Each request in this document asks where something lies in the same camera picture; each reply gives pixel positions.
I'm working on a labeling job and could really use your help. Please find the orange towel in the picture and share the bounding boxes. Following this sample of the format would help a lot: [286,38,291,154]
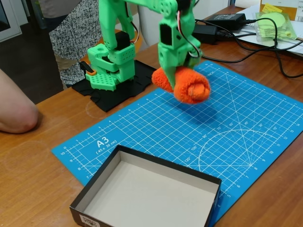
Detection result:
[151,66,211,105]

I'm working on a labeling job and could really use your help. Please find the person's bare forearm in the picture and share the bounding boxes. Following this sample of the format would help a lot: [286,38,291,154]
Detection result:
[0,68,40,134]

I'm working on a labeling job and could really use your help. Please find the shallow black cardboard box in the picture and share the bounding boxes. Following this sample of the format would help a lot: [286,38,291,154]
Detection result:
[69,144,223,227]

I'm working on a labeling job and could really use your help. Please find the large black power adapter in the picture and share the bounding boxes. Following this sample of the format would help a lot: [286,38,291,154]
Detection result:
[193,23,218,45]

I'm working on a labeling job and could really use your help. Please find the slim black power adapter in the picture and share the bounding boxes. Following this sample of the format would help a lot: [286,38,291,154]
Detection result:
[205,13,247,31]

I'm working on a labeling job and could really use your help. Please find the blue A3 cutting mat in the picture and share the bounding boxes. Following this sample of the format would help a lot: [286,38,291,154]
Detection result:
[51,60,303,225]

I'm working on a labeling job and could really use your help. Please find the white paper sheets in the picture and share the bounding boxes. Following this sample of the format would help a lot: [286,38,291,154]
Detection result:
[236,7,303,57]

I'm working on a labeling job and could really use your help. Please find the black base cloth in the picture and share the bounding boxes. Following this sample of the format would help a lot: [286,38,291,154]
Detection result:
[71,59,157,113]

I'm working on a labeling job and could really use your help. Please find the black orange table clamp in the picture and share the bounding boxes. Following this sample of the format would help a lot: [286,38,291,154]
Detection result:
[79,61,97,77]

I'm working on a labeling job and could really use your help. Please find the plastic bag of green parts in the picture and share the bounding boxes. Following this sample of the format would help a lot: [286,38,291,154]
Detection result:
[255,11,298,43]

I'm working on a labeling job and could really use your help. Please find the yellow sticky note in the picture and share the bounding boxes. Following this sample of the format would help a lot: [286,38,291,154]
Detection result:
[262,2,284,14]

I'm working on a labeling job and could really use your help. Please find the person in speckled grey clothing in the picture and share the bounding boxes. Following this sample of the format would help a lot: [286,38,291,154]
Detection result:
[39,0,102,90]

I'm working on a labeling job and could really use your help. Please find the brown cardboard box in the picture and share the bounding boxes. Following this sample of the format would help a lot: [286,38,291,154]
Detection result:
[259,0,303,22]

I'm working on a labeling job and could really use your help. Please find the white framed glass door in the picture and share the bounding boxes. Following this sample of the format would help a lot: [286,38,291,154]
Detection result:
[0,0,22,43]

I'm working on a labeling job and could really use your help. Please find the red white servo cable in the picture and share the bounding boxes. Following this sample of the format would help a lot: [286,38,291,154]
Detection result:
[129,7,203,59]

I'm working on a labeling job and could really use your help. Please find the black power cable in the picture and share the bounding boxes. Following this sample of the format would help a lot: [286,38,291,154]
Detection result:
[245,18,303,78]
[194,18,303,63]

